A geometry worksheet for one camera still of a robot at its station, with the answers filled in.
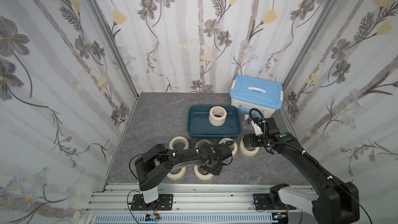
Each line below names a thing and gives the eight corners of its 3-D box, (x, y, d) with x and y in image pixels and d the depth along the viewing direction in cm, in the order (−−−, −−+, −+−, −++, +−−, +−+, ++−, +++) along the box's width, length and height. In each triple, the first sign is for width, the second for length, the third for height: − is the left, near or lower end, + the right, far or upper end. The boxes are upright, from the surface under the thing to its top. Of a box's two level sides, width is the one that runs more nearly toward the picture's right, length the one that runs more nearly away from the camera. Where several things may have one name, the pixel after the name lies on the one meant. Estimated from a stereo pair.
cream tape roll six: (169, 182, 82) (168, 181, 79) (167, 175, 84) (166, 174, 82) (188, 174, 85) (187, 172, 82) (185, 168, 87) (185, 166, 84)
